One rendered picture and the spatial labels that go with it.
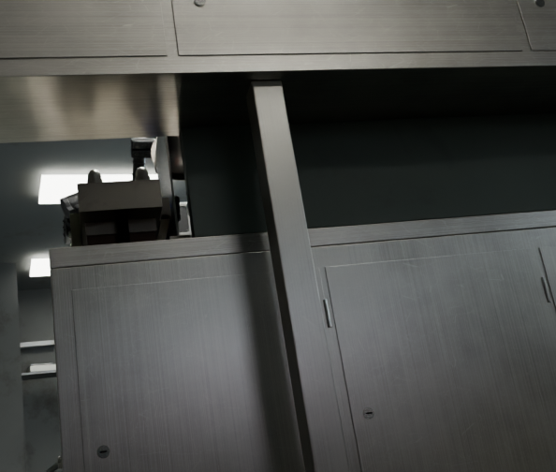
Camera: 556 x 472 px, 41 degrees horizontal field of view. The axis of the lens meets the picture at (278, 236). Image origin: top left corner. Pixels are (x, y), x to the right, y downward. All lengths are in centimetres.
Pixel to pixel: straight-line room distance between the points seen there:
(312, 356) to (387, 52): 61
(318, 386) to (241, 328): 24
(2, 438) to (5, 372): 75
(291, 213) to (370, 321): 30
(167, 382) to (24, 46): 64
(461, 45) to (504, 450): 80
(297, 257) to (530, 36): 71
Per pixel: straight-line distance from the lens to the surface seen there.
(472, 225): 165
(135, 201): 149
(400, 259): 156
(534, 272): 168
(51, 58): 138
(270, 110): 140
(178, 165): 186
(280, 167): 135
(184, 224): 297
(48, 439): 1047
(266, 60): 141
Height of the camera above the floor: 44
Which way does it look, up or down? 18 degrees up
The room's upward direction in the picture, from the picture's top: 9 degrees counter-clockwise
